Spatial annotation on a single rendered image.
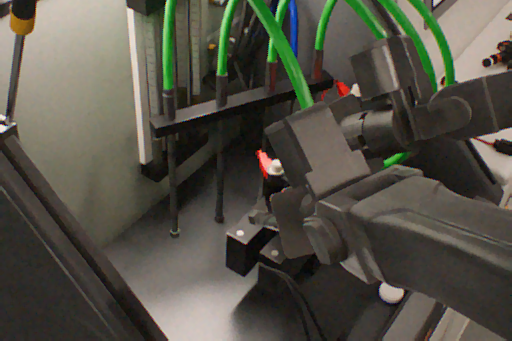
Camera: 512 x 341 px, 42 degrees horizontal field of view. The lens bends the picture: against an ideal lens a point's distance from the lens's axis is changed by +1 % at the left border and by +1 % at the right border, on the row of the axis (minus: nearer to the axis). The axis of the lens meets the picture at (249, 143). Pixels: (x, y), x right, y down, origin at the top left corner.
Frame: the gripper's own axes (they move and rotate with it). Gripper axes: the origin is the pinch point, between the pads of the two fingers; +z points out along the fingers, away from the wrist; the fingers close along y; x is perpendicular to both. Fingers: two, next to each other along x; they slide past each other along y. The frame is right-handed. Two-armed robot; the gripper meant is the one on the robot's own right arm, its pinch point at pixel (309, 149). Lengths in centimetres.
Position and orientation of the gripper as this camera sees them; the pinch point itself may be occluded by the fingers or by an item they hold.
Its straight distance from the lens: 88.9
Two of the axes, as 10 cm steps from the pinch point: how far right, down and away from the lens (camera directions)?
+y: -4.0, -9.1, -0.7
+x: -7.7, 3.8, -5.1
